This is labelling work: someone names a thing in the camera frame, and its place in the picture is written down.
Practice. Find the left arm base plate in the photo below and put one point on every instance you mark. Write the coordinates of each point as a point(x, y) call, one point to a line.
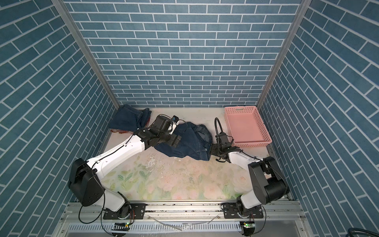
point(124, 211)

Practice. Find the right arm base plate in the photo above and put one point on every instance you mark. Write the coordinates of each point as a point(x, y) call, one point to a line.
point(234, 210)

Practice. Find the green circuit board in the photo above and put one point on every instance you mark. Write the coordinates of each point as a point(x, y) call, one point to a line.
point(247, 228)
point(121, 227)

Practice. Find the dark navy denim skirt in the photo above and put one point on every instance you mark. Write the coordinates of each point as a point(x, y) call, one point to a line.
point(196, 142)

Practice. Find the pink plastic basket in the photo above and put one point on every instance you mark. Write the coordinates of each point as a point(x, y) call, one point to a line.
point(246, 127)

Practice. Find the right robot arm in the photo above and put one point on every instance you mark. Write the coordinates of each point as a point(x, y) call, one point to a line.
point(268, 182)

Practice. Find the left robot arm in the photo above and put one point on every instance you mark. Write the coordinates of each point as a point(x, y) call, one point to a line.
point(85, 180)

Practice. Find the red plaid skirt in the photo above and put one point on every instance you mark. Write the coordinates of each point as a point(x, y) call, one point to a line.
point(119, 131)

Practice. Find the right green circuit board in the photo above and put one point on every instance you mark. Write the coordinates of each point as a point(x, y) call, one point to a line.
point(247, 228)

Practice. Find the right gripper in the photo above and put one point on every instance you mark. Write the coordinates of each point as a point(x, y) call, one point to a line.
point(213, 147)

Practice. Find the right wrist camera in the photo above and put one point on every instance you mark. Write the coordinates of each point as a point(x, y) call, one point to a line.
point(222, 139)

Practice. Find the aluminium mounting rail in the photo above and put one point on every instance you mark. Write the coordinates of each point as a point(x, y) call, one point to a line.
point(183, 211)

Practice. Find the blue denim skirt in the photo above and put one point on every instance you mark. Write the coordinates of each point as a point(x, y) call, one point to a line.
point(130, 119)

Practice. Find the left green circuit board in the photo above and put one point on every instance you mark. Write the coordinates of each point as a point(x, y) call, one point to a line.
point(121, 227)

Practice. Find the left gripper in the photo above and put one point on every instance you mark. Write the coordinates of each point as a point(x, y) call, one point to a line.
point(171, 141)

